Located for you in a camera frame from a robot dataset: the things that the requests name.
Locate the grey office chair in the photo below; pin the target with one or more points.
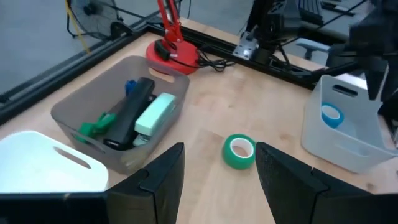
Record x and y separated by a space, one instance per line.
312 46

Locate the blue tape roll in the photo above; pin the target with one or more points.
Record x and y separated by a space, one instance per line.
339 119

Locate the grey translucent bin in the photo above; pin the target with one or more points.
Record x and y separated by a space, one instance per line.
93 93

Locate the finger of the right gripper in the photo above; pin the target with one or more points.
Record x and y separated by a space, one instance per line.
391 81
374 77

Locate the black floor fan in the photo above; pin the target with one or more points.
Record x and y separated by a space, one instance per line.
93 15

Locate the red desk lamp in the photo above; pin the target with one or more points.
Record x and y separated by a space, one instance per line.
180 59

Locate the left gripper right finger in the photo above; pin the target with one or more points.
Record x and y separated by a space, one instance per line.
298 193

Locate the black stapler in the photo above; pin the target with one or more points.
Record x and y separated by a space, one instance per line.
130 115

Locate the green tape roll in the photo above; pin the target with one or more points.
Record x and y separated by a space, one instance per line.
230 155

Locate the blue mini stapler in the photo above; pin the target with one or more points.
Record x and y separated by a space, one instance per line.
130 87

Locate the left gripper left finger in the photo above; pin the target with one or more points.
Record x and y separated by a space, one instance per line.
149 193

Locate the mint green stapler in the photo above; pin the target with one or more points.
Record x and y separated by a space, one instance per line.
155 115

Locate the white plastic bin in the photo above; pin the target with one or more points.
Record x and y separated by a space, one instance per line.
40 161

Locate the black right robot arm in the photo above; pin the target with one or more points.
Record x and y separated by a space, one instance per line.
339 56

